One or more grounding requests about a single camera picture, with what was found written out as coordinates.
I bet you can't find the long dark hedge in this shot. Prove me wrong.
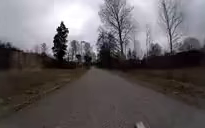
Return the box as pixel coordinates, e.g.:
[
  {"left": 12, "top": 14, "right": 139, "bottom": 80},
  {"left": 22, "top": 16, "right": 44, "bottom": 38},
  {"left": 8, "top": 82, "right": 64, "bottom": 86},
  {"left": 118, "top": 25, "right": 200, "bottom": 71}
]
[{"left": 96, "top": 48, "right": 205, "bottom": 71}]

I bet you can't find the tall bare tree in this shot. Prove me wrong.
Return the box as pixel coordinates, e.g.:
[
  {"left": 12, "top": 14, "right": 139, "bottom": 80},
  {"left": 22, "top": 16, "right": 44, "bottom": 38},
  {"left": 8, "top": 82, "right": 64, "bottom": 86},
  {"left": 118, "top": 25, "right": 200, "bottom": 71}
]
[{"left": 97, "top": 0, "right": 135, "bottom": 58}]

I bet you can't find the thin bare tree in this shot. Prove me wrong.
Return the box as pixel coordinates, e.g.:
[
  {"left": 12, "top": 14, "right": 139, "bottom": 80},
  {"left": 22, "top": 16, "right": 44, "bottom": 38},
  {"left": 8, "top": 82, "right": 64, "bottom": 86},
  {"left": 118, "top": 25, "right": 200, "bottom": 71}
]
[{"left": 157, "top": 0, "right": 184, "bottom": 55}]

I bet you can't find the robot's own part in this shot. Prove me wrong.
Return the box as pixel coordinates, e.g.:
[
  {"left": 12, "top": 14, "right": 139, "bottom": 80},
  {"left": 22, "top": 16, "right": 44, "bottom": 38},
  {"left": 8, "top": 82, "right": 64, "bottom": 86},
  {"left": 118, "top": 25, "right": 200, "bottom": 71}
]
[{"left": 134, "top": 121, "right": 147, "bottom": 128}]

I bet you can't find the dry grass verge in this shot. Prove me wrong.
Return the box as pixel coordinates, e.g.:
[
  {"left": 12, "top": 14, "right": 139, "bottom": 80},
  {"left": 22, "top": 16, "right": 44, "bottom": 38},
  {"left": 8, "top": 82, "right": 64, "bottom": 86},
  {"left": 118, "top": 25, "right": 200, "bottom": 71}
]
[
  {"left": 0, "top": 66, "right": 89, "bottom": 118},
  {"left": 118, "top": 67, "right": 205, "bottom": 113}
]

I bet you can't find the cluster of small trees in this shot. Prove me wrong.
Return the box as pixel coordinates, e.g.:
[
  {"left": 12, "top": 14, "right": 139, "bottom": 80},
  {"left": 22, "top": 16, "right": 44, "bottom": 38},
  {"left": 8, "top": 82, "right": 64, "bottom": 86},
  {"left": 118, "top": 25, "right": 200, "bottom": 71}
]
[{"left": 67, "top": 39, "right": 94, "bottom": 68}]

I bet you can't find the dark conifer tree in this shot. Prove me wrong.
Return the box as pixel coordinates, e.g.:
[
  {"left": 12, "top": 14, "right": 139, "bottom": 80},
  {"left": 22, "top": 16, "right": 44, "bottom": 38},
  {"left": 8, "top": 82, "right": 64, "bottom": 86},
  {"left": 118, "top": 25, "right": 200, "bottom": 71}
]
[{"left": 51, "top": 21, "right": 70, "bottom": 63}]

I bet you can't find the row of distant trees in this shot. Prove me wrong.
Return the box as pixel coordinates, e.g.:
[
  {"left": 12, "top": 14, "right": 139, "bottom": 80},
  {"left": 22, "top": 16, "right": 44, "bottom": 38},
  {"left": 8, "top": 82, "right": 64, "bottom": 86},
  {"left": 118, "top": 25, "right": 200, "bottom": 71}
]
[{"left": 181, "top": 34, "right": 205, "bottom": 52}]

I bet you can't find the grey asphalt path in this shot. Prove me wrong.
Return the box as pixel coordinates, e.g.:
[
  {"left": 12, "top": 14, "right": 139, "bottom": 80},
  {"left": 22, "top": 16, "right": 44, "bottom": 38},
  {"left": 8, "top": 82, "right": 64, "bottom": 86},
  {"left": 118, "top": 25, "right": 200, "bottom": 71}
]
[{"left": 0, "top": 66, "right": 205, "bottom": 128}]

